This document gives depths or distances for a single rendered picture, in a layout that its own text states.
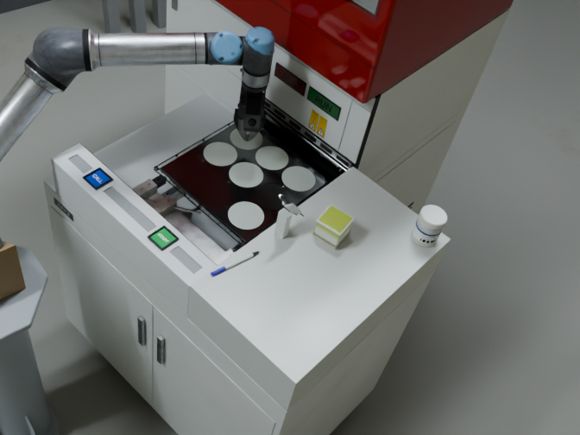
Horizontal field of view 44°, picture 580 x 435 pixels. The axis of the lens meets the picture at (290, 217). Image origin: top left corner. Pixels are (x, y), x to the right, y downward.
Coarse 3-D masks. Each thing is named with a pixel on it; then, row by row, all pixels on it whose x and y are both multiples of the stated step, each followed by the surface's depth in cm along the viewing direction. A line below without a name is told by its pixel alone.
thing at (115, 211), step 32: (64, 160) 190; (96, 160) 192; (64, 192) 196; (96, 192) 185; (128, 192) 186; (96, 224) 192; (128, 224) 180; (160, 224) 181; (128, 256) 188; (160, 256) 175; (192, 256) 176; (160, 288) 184
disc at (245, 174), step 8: (232, 168) 206; (240, 168) 206; (248, 168) 206; (256, 168) 207; (232, 176) 204; (240, 176) 204; (248, 176) 204; (256, 176) 205; (240, 184) 202; (248, 184) 203; (256, 184) 203
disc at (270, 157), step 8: (256, 152) 211; (264, 152) 212; (272, 152) 212; (280, 152) 213; (256, 160) 209; (264, 160) 210; (272, 160) 210; (280, 160) 211; (272, 168) 208; (280, 168) 208
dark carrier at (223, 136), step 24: (264, 144) 214; (168, 168) 202; (192, 168) 203; (216, 168) 205; (264, 168) 207; (312, 168) 210; (192, 192) 197; (216, 192) 199; (240, 192) 200; (264, 192) 201; (288, 192) 203; (312, 192) 204; (216, 216) 194; (264, 216) 196
